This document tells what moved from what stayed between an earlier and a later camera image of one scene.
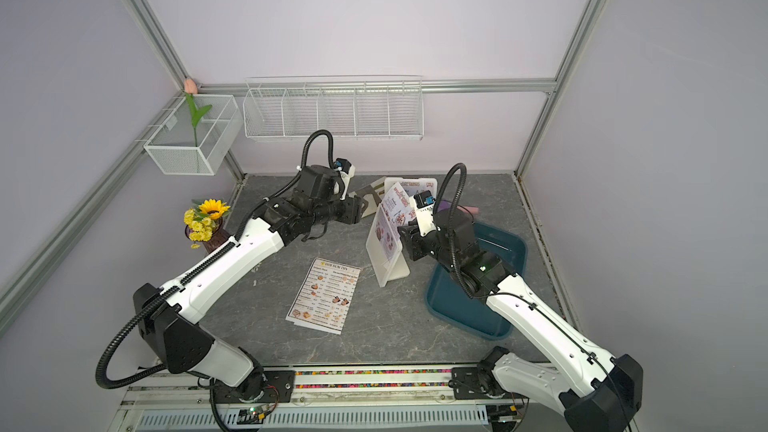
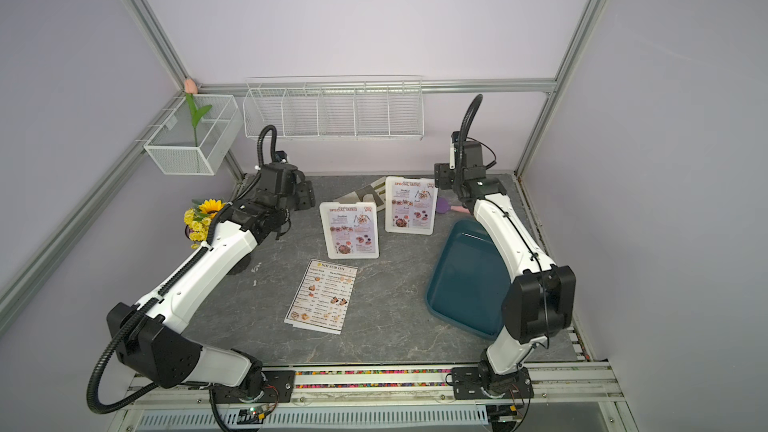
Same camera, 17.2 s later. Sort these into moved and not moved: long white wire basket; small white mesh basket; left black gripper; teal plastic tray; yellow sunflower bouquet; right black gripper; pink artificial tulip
Moved: right black gripper; left black gripper
Not moved: small white mesh basket; yellow sunflower bouquet; long white wire basket; pink artificial tulip; teal plastic tray
